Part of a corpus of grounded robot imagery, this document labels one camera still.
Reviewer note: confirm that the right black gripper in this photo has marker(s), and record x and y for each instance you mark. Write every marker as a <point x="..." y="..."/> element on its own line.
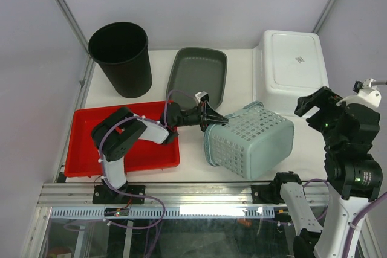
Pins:
<point x="325" y="98"/>

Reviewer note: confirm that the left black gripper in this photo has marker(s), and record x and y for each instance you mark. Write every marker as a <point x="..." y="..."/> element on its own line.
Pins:
<point x="210" y="117"/>

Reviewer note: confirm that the teal perforated plastic basket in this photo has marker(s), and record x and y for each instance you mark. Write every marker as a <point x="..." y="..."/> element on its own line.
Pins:
<point x="253" y="141"/>

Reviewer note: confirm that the dark grey plastic tray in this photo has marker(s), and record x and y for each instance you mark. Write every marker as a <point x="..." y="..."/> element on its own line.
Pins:
<point x="194" y="70"/>

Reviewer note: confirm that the large white plastic tub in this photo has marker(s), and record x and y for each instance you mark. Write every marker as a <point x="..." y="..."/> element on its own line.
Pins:
<point x="287" y="65"/>

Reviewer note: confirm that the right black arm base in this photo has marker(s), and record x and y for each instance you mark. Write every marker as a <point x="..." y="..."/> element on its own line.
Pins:
<point x="265" y="194"/>

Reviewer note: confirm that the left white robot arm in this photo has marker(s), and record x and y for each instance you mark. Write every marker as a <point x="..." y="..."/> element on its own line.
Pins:
<point x="116" y="135"/>

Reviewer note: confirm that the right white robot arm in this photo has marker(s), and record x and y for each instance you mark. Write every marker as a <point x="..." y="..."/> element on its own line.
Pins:
<point x="354" y="180"/>

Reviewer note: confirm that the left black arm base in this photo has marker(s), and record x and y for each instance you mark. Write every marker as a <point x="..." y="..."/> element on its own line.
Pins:
<point x="129" y="193"/>

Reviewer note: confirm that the black round plastic bin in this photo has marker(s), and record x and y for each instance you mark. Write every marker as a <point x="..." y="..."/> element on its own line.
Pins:
<point x="121" y="51"/>

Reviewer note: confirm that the red plastic tray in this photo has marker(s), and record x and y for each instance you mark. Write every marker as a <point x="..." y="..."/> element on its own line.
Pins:
<point x="82" y="154"/>

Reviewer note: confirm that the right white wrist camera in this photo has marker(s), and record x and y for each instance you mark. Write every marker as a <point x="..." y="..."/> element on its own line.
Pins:
<point x="367" y="94"/>

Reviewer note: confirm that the white slotted cable duct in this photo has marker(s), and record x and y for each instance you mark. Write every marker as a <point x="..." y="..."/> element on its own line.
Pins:
<point x="180" y="212"/>

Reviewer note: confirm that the aluminium mounting rail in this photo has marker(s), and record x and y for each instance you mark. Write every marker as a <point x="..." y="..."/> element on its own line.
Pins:
<point x="171" y="194"/>

